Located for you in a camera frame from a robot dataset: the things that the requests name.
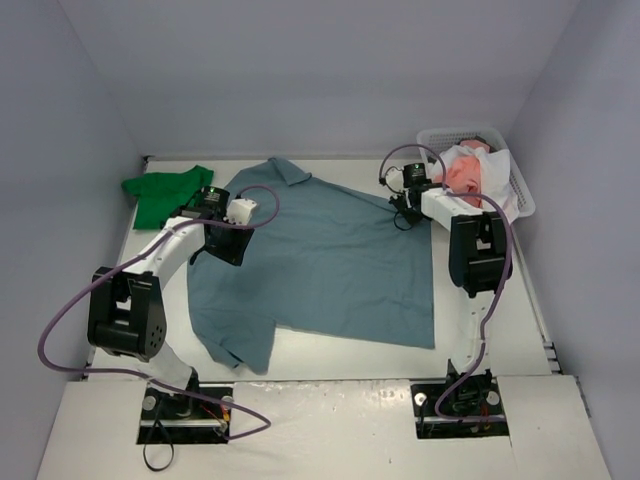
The grey-blue t shirt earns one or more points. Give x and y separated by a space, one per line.
325 259

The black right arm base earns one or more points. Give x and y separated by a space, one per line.
475 410

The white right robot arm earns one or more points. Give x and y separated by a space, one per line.
479 255

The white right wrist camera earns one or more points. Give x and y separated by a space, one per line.
393 179

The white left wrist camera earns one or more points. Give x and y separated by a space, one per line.
240 211

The white laundry basket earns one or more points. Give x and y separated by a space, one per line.
441 139

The green t shirt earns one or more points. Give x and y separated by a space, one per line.
158 195

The white t shirt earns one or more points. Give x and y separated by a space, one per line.
500 175

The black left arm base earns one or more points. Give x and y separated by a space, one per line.
171 419

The pink t shirt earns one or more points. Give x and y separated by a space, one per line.
465 175

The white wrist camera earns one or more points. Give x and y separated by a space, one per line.
240 211
393 179

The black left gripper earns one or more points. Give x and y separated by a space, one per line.
232 245

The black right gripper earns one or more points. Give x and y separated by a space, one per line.
400 204

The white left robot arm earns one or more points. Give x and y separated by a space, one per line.
127 314

